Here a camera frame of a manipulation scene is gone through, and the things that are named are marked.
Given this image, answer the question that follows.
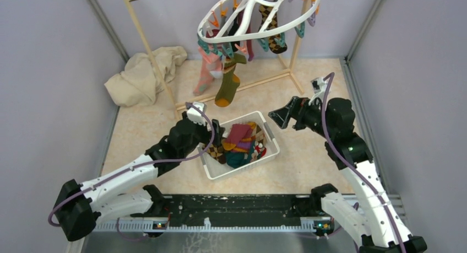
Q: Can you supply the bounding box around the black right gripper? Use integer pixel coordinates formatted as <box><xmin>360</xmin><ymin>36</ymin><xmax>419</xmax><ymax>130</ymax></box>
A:
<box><xmin>269</xmin><ymin>95</ymin><xmax>335</xmax><ymax>139</ymax></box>

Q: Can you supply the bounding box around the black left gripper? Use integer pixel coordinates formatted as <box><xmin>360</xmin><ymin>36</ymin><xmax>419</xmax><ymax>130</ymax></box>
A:
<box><xmin>180</xmin><ymin>111</ymin><xmax>225</xmax><ymax>159</ymax></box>

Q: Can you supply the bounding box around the dark teal sock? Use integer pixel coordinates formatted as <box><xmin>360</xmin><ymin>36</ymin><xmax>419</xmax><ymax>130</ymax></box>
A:
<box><xmin>225</xmin><ymin>151</ymin><xmax>258</xmax><ymax>169</ymax></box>

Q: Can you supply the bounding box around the olive green orange sock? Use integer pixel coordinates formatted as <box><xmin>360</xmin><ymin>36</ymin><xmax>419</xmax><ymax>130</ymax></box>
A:
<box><xmin>214</xmin><ymin>53</ymin><xmax>247</xmax><ymax>107</ymax></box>

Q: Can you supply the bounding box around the brown beige argyle sock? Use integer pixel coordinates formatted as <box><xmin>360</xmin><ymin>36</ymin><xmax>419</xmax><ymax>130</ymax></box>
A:
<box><xmin>251</xmin><ymin>124</ymin><xmax>267</xmax><ymax>145</ymax></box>

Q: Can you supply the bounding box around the pink sock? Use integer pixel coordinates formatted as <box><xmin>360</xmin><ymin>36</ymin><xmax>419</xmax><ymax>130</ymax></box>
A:
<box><xmin>193</xmin><ymin>47</ymin><xmax>223</xmax><ymax>95</ymax></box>

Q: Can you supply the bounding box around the red sock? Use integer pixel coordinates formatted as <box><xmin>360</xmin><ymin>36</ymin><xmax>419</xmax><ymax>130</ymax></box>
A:
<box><xmin>254</xmin><ymin>143</ymin><xmax>267</xmax><ymax>159</ymax></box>

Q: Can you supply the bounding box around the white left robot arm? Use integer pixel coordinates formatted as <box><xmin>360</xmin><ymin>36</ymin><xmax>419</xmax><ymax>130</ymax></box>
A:
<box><xmin>51</xmin><ymin>117</ymin><xmax>225</xmax><ymax>241</ymax></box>

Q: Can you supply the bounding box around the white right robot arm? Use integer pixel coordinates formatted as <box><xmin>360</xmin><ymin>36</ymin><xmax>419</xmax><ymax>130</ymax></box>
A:
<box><xmin>268</xmin><ymin>96</ymin><xmax>428</xmax><ymax>252</ymax></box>

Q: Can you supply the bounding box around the white oval clip hanger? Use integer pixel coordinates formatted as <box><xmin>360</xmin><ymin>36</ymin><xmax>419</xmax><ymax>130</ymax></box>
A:
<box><xmin>196</xmin><ymin>0</ymin><xmax>322</xmax><ymax>46</ymax></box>

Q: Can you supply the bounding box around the white plastic basket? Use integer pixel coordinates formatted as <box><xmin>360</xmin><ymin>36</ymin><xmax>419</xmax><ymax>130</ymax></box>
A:
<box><xmin>200</xmin><ymin>111</ymin><xmax>280</xmax><ymax>181</ymax></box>

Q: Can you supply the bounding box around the beige crumpled cloth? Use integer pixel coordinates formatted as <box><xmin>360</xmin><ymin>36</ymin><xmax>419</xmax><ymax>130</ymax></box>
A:
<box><xmin>104</xmin><ymin>46</ymin><xmax>187</xmax><ymax>107</ymax></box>

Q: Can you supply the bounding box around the thin brown argyle sock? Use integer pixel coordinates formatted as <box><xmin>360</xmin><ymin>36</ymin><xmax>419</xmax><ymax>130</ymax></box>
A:
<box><xmin>259</xmin><ymin>5</ymin><xmax>287</xmax><ymax>54</ymax></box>

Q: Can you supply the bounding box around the maroon purple sock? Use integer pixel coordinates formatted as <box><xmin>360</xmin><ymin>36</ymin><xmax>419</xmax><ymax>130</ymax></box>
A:
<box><xmin>246</xmin><ymin>24</ymin><xmax>254</xmax><ymax>62</ymax></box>

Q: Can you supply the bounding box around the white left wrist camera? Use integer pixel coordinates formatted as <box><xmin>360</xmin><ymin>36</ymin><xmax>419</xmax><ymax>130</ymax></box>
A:
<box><xmin>185</xmin><ymin>101</ymin><xmax>207</xmax><ymax>126</ymax></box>

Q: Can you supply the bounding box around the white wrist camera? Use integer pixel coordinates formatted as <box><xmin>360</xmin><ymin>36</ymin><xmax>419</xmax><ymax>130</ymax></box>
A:
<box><xmin>308</xmin><ymin>75</ymin><xmax>330</xmax><ymax>107</ymax></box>
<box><xmin>185</xmin><ymin>101</ymin><xmax>207</xmax><ymax>126</ymax></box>

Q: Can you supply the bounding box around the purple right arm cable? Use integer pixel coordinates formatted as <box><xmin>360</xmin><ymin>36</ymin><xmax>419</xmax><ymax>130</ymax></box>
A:
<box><xmin>321</xmin><ymin>72</ymin><xmax>408</xmax><ymax>253</ymax></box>

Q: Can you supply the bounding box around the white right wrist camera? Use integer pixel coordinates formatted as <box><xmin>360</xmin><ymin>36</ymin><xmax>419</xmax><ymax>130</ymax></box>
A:
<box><xmin>308</xmin><ymin>75</ymin><xmax>330</xmax><ymax>107</ymax></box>

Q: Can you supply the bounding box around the wooden drying rack frame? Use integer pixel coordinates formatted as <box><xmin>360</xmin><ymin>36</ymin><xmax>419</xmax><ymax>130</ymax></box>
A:
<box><xmin>118</xmin><ymin>0</ymin><xmax>315</xmax><ymax>121</ymax></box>

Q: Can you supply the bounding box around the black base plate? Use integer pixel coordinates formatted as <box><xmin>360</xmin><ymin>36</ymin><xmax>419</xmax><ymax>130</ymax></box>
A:
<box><xmin>132</xmin><ymin>194</ymin><xmax>330</xmax><ymax>227</ymax></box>

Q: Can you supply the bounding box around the aluminium front rail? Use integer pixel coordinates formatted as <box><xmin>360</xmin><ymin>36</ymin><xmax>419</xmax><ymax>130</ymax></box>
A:
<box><xmin>75</xmin><ymin>195</ymin><xmax>406</xmax><ymax>233</ymax></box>

